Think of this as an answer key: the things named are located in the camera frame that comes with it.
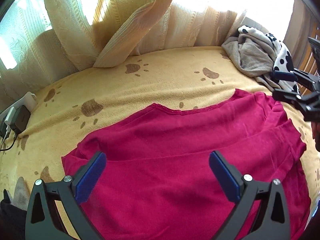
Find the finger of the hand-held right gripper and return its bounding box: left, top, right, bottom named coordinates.
left=271, top=71, right=320, bottom=91
left=272, top=89, right=320, bottom=122

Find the large black charger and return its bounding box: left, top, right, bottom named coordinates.
left=11, top=106, right=31, bottom=133

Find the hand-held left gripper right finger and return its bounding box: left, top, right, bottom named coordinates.
left=209, top=150, right=292, bottom=240

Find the yellow paw-print blanket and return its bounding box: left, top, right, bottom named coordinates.
left=0, top=45, right=320, bottom=240

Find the grey-brown knit garment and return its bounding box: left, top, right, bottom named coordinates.
left=10, top=176, right=32, bottom=210

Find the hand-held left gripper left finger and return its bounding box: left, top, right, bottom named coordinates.
left=25, top=151, right=107, bottom=240

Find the grey fleece garment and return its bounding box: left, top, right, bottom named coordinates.
left=222, top=34, right=280, bottom=92

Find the white charger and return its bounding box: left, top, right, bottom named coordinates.
left=4, top=107, right=16, bottom=133

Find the white black-spotted garment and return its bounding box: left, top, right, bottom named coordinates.
left=237, top=26, right=299, bottom=93

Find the red sweater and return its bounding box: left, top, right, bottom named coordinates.
left=61, top=89, right=312, bottom=240

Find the person's right hand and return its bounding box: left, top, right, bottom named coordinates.
left=313, top=121, right=320, bottom=152

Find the wooden door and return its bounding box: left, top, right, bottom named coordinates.
left=297, top=12, right=320, bottom=98

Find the white power strip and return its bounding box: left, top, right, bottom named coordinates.
left=0, top=92, right=38, bottom=123

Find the charger cable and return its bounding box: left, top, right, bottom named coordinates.
left=0, top=130, right=18, bottom=153

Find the black knit garment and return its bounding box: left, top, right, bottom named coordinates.
left=0, top=189, right=28, bottom=240

